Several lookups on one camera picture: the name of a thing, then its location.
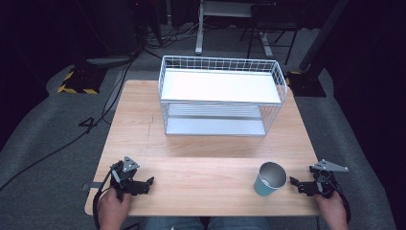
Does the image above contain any black yellow striped stand base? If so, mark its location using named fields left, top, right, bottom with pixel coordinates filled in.
left=56, top=65, right=109, bottom=96
left=283, top=70, right=327, bottom=98

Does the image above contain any person's left hand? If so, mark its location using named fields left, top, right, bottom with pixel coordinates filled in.
left=97, top=187, right=132, bottom=230

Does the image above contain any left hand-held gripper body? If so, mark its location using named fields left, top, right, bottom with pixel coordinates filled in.
left=109, top=155, right=151, bottom=201

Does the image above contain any white desk frame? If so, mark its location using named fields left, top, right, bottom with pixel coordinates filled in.
left=194, top=0, right=276, bottom=58

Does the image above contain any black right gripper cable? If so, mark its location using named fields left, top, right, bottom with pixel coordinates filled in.
left=331, top=178, right=352, bottom=224

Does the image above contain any teal paper cup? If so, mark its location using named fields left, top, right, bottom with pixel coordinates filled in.
left=253, top=161, right=288, bottom=197

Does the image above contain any dark slanted pole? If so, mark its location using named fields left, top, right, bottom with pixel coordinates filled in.
left=298, top=0, right=350, bottom=73

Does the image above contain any person's right hand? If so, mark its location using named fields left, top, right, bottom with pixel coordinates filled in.
left=313, top=191, right=350, bottom=230

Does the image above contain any long black floor cable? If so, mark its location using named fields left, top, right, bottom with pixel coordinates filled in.
left=0, top=57, right=137, bottom=193

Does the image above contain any black metal stand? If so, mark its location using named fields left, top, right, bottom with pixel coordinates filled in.
left=238, top=3, right=303, bottom=66

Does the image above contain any bundle of floor cables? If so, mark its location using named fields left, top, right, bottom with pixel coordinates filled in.
left=140, top=17, right=209, bottom=60

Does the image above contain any white wire shelf rack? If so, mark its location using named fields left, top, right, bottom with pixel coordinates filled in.
left=158, top=55, right=288, bottom=138

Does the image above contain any grey table edge bracket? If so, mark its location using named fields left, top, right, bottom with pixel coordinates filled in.
left=80, top=182, right=98, bottom=193

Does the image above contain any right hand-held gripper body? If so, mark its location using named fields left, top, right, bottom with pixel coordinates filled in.
left=298, top=158, right=350, bottom=199

